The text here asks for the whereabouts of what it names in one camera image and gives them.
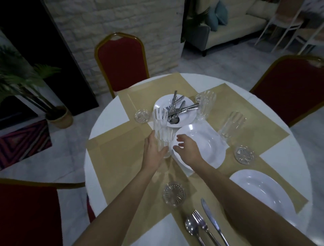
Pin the person's right hand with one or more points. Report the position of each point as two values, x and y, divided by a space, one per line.
189 153

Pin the person's left hand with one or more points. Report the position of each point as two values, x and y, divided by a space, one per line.
151 154

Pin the person's right thumb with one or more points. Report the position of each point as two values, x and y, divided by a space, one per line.
178 149

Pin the person's left thumb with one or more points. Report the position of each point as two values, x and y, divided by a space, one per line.
163 151

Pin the clear ribbed glass tumbler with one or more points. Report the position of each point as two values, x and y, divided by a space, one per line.
160 117
165 138
232 126
205 105

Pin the person's left forearm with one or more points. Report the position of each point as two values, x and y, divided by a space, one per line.
121 207

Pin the person's right forearm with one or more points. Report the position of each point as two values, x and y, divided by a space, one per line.
248 210

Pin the white deep plate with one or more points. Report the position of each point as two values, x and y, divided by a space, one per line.
263 195
210 145

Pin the pile of silver cutlery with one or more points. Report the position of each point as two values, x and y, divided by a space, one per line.
177 109

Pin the clear cut glass coaster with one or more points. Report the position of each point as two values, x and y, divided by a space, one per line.
174 194
142 116
244 154

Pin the beige placemat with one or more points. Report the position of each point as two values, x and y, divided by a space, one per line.
253 111
157 218
119 157
141 91

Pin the silver table knife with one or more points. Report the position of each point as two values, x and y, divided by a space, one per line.
212 220

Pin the silver spoon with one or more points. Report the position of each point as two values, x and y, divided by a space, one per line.
192 228

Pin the silver fork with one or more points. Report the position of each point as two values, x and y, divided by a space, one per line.
202 225

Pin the red gold-framed banquet chair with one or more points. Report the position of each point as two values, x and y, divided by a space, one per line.
27 215
121 63
291 88

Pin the woven basket plant pot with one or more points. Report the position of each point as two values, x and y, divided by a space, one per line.
60 117

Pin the blue cushion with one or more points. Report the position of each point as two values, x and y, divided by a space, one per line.
212 17
222 11

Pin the cream sofa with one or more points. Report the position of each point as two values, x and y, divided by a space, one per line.
240 27

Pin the colourful patterned rug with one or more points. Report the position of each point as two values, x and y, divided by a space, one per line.
22 145

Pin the green palm plant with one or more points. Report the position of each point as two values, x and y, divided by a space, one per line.
22 76

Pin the cream cushion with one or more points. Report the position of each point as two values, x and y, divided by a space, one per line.
262 10

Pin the white-legged wooden chair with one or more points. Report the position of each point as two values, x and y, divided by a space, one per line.
310 35
283 22

